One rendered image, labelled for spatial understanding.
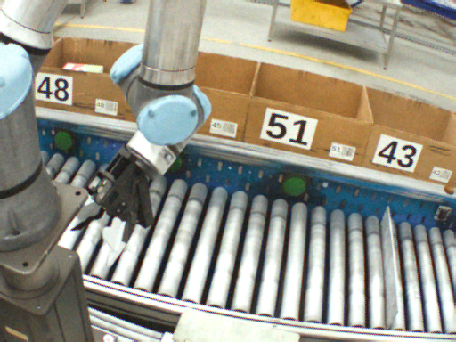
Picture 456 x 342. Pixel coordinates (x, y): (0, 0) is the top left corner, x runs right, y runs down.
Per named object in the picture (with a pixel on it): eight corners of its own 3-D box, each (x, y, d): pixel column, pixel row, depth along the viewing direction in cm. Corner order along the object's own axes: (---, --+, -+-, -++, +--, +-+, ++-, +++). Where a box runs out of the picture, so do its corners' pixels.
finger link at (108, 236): (91, 256, 84) (99, 210, 89) (110, 269, 89) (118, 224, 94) (104, 255, 83) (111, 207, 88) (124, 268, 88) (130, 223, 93)
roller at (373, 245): (366, 339, 124) (372, 329, 121) (362, 222, 166) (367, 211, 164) (381, 341, 124) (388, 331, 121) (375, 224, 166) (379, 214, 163)
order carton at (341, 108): (241, 143, 162) (249, 96, 152) (252, 101, 186) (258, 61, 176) (360, 168, 160) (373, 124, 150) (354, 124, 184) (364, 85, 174)
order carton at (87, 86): (29, 106, 166) (28, 65, 156) (61, 73, 190) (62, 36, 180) (124, 122, 164) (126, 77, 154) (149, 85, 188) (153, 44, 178)
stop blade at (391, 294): (385, 329, 125) (397, 310, 120) (378, 226, 163) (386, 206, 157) (386, 329, 125) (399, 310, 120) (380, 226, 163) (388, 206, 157)
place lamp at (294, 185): (280, 194, 161) (285, 176, 157) (281, 191, 162) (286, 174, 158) (302, 199, 161) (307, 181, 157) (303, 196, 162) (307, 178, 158)
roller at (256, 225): (227, 322, 126) (230, 311, 123) (251, 202, 168) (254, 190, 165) (246, 325, 126) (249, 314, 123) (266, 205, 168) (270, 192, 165)
